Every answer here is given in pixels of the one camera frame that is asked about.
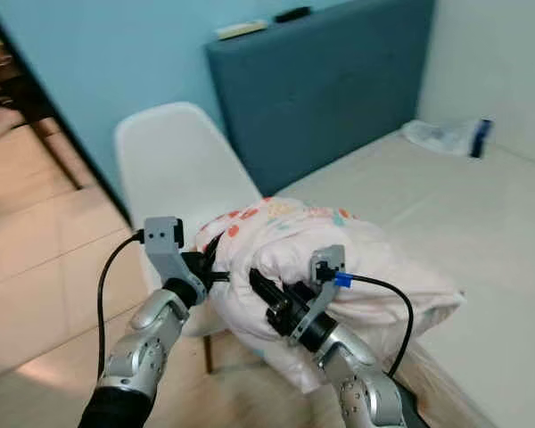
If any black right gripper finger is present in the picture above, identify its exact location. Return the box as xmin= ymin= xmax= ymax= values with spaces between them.
xmin=248 ymin=267 xmax=278 ymax=305

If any pink pillow with coloured squares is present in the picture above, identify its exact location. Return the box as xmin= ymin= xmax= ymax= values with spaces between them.
xmin=194 ymin=196 xmax=466 ymax=395

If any white plastic chair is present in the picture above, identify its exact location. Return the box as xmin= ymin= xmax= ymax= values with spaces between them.
xmin=114 ymin=101 xmax=264 ymax=375

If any blue upholstered headboard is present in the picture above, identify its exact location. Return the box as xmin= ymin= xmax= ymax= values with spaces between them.
xmin=205 ymin=0 xmax=436 ymax=199

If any bed with white sheet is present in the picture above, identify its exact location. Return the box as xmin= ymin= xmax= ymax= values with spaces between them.
xmin=272 ymin=129 xmax=535 ymax=428

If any clear plastic bag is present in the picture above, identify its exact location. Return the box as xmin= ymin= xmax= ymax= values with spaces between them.
xmin=401 ymin=118 xmax=494 ymax=160

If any cream remote control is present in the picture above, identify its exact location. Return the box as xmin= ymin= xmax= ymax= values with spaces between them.
xmin=215 ymin=20 xmax=268 ymax=40

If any dark wooden table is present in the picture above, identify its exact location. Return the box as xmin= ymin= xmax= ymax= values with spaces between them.
xmin=0 ymin=36 xmax=86 ymax=190

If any black remote control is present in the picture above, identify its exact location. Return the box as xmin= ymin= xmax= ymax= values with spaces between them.
xmin=274 ymin=6 xmax=313 ymax=23

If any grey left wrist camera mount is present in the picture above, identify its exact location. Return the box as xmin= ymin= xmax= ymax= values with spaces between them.
xmin=144 ymin=217 xmax=202 ymax=284

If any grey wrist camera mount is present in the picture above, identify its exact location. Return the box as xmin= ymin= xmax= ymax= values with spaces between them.
xmin=144 ymin=217 xmax=202 ymax=284
xmin=290 ymin=245 xmax=347 ymax=347

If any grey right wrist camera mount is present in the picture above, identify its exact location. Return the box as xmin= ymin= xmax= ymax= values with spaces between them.
xmin=290 ymin=245 xmax=347 ymax=347

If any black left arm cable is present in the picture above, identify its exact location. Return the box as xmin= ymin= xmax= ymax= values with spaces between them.
xmin=96 ymin=230 xmax=145 ymax=384

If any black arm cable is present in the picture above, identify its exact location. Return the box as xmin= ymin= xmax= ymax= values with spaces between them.
xmin=334 ymin=272 xmax=416 ymax=377
xmin=96 ymin=230 xmax=145 ymax=384

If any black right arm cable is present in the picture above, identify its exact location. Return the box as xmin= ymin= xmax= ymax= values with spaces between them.
xmin=334 ymin=272 xmax=416 ymax=377

